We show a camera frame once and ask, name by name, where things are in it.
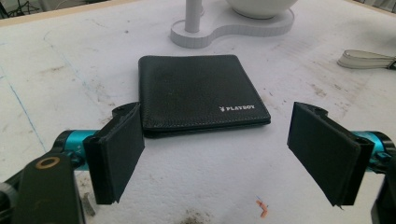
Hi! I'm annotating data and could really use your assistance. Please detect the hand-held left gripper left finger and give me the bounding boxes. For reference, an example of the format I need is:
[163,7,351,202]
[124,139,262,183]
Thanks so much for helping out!
[82,102,146,205]

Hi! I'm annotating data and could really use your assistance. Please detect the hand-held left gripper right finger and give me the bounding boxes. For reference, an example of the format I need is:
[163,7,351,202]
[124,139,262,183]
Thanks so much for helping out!
[286,101,375,208]

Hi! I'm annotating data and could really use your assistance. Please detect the black leather wallet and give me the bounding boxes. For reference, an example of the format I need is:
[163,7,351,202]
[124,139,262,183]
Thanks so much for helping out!
[137,54,272,139]

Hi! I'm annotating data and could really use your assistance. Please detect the orange scrap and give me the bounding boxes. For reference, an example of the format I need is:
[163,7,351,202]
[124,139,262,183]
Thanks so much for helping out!
[255,199,269,218]

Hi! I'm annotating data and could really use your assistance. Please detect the white stand base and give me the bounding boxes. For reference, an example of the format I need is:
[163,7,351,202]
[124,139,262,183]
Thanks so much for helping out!
[169,7,295,49]

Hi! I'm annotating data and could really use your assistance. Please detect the white bowl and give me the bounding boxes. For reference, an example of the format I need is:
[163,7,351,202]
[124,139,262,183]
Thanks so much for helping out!
[225,0,299,20]

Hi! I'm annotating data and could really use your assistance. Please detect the white strap with buckle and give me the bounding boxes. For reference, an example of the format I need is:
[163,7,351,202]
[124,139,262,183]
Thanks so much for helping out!
[336,49,396,71]

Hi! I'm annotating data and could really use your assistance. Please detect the white post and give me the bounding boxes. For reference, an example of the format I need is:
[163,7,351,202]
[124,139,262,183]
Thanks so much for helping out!
[184,0,203,34]

